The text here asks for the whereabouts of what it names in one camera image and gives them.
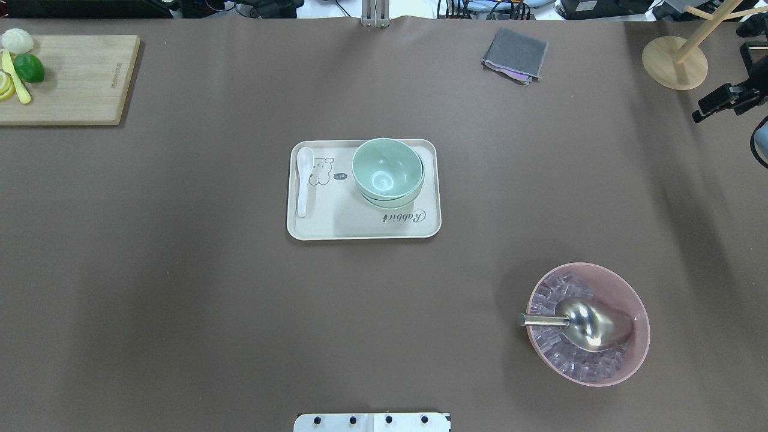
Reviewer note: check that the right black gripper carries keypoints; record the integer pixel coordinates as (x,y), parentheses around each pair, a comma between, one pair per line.
(733,96)

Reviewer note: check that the green bowl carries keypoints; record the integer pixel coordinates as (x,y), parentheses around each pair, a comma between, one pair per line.
(383,148)
(388,183)
(398,202)

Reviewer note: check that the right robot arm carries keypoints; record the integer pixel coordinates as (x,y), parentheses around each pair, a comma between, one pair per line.
(758,141)

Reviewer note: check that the wooden mug tree stand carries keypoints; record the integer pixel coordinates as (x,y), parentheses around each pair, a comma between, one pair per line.
(679,63)

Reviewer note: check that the grey purple folded cloth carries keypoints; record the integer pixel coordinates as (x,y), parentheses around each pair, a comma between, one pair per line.
(516,55)

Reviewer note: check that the pink bowl with ice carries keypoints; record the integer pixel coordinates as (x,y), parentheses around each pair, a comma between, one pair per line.
(599,284)

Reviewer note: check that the green bowl on tray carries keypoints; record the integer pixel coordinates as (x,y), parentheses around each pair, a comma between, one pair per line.
(398,202)

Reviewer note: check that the cream rabbit serving tray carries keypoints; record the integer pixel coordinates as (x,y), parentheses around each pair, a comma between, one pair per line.
(337,211)

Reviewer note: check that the white ceramic spoon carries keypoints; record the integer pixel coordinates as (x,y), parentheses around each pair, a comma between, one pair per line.
(304,163)

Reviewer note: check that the wooden cutting board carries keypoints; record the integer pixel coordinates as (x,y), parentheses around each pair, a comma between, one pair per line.
(87,81)

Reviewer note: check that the green lime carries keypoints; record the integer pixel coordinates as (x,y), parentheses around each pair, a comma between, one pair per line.
(29,68)

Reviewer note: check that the white garlic bulb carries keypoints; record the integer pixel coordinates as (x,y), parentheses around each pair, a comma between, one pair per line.
(17,41)

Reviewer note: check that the yellow plastic knife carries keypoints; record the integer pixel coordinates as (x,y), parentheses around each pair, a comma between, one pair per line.
(7,66)

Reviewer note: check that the lemon slice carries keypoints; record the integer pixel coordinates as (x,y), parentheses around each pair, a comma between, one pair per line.
(7,87)

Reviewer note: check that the metal frame post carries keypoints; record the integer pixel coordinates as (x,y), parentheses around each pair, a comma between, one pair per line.
(375,13)

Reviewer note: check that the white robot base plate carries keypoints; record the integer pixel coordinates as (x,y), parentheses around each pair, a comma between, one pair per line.
(383,421)

